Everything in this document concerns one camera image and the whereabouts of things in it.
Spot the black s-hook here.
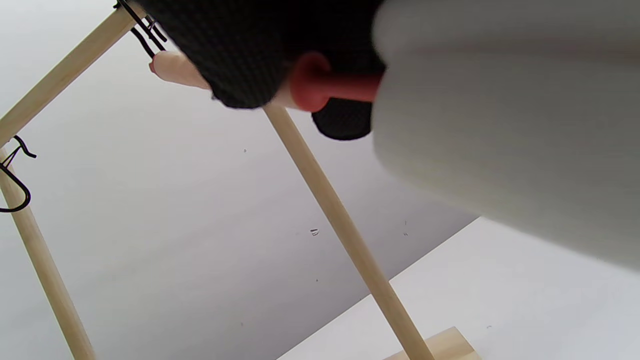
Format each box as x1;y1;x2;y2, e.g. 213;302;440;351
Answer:
0;135;37;214
114;0;168;59

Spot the cup brush red wooden handle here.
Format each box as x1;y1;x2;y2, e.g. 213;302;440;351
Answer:
149;0;640;271

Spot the person's right hand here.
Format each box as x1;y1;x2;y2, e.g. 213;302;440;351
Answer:
135;0;386;141

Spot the wooden hanging rack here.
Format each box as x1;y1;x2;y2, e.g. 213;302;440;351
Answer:
0;5;482;360

